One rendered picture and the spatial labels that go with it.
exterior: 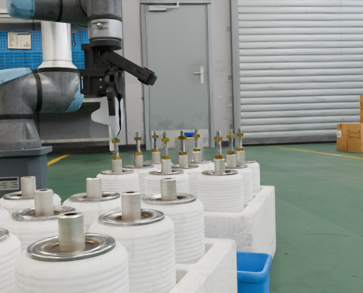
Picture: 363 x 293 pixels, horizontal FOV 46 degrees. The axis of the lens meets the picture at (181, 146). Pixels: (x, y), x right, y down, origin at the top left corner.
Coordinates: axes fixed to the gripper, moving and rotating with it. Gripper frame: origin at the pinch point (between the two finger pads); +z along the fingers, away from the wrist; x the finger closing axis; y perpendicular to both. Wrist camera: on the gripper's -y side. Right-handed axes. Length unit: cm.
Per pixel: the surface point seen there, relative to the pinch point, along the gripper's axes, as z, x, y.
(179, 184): 11.1, 5.7, -14.3
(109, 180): 10.2, 4.7, 1.1
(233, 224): 17.8, 12.6, -25.5
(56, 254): 9, 61, -13
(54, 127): 0, -473, 232
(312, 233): 34, -44, -48
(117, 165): 7.5, 1.0, 0.1
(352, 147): 30, -383, -141
